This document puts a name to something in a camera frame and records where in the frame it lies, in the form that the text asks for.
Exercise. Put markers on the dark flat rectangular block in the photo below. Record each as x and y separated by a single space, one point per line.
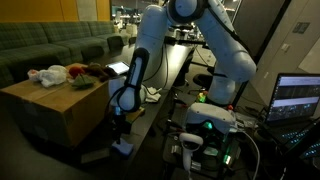
95 155

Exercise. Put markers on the white terry towel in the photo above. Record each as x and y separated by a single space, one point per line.
153 95

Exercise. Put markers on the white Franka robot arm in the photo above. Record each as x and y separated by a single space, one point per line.
233 56

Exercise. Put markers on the small red knob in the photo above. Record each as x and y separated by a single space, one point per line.
230 107

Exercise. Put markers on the white-framed tablet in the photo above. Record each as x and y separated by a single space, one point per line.
118 67

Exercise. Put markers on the open laptop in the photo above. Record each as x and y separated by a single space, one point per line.
293 100

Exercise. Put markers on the white wall switch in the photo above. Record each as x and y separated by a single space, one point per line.
285 47

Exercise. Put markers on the red round toy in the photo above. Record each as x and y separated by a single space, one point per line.
76 71

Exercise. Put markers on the white VR headset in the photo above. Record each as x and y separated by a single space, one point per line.
210 116

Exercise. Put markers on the large cardboard box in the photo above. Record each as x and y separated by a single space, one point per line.
50 113

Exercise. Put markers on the dark green cloth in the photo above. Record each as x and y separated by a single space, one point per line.
82 82

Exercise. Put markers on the white plastic bag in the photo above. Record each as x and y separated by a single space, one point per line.
50 76

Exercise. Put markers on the red and black toy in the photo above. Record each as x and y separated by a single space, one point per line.
98 71

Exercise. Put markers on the green plaid sofa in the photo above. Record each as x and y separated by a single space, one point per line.
40 43

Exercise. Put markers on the grey wall sign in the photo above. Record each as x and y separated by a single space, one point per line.
301 27

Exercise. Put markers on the black bar camera on stand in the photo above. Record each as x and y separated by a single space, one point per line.
183 40

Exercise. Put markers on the white paper roll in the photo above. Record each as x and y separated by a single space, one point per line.
132 30

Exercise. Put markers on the blue sponge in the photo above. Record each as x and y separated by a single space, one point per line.
122 148

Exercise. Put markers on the white VR controller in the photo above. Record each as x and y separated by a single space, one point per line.
188 146

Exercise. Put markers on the small green yellow toy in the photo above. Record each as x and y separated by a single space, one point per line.
201 97

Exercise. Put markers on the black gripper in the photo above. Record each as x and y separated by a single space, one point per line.
120 123

